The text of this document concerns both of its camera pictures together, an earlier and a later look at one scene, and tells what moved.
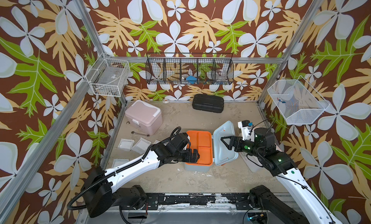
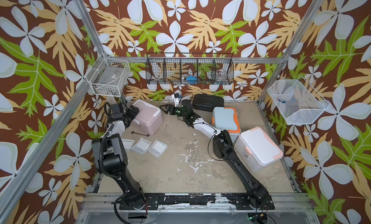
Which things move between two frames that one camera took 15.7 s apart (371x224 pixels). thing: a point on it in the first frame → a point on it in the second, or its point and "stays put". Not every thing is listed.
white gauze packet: [142, 146] stays put
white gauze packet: [126, 144] stays put
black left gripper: [188, 158] → [133, 114]
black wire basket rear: [216, 68] stays put
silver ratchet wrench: [147, 135] stays put
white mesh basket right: [299, 103] stays put
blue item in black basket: [192, 79] stays put
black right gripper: [233, 139] → [169, 109]
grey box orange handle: [210, 147] → [225, 118]
